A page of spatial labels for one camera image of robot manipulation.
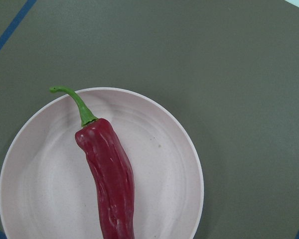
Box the pink plate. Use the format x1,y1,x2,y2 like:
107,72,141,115
0,87,204,239

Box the red chili pepper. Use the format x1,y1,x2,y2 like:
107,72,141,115
49,86,135,239

